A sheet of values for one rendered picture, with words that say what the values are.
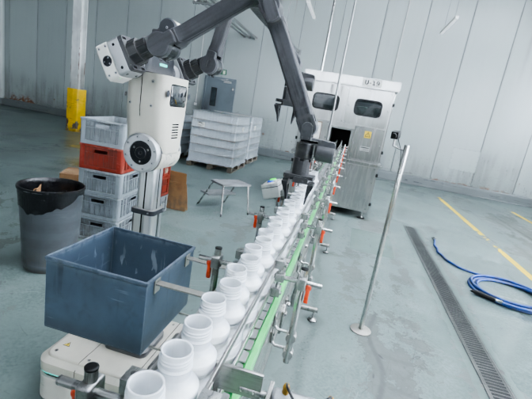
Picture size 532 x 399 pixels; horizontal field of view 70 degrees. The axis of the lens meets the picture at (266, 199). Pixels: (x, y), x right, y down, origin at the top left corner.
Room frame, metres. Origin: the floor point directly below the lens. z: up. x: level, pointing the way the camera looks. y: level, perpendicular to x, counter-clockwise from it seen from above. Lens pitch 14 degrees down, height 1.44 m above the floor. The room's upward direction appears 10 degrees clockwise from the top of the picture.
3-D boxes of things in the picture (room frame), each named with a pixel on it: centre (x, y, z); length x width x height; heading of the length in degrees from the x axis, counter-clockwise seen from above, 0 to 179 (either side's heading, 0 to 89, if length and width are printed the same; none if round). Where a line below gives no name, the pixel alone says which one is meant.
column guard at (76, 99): (10.10, 5.38, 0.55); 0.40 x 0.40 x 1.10; 79
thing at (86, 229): (3.52, 1.46, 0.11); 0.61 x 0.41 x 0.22; 175
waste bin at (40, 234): (2.66, 1.57, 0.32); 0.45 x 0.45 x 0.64
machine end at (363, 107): (6.61, -1.09, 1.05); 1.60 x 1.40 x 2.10; 169
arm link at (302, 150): (1.25, -0.10, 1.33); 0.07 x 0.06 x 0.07; 80
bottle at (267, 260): (0.78, -0.01, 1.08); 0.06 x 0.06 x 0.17
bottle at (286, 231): (1.01, -0.05, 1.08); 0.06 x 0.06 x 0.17
